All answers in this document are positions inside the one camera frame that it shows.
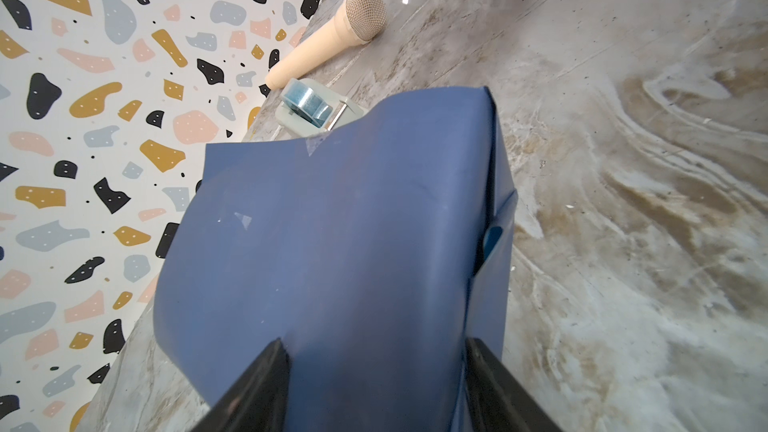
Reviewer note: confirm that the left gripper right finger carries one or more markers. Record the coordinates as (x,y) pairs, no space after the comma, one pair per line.
(496,400)

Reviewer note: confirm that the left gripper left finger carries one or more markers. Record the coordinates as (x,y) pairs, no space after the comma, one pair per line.
(257,401)

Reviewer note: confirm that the blue wrapping paper sheet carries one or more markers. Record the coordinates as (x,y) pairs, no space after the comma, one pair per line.
(372,252)

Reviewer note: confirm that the white tape dispenser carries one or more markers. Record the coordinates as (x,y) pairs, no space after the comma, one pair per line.
(308,108)

